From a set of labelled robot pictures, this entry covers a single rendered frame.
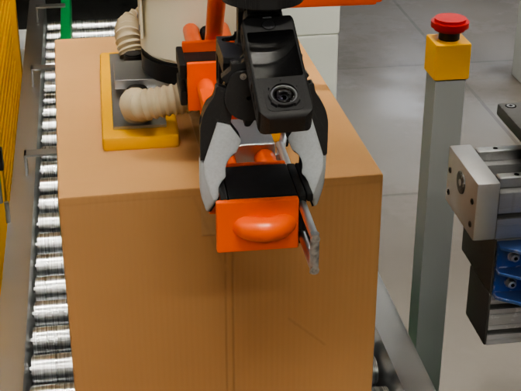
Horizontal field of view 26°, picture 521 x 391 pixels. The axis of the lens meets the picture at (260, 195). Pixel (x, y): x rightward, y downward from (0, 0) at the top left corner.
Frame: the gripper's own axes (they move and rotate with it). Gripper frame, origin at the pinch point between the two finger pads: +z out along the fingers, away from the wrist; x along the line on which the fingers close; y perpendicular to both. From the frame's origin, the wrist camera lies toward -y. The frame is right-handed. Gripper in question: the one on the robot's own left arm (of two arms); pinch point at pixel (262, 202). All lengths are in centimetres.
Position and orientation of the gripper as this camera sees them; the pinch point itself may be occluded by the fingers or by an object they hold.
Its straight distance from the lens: 103.8
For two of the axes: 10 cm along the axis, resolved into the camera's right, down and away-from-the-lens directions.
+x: -9.9, 0.5, -1.3
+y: -1.4, -4.4, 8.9
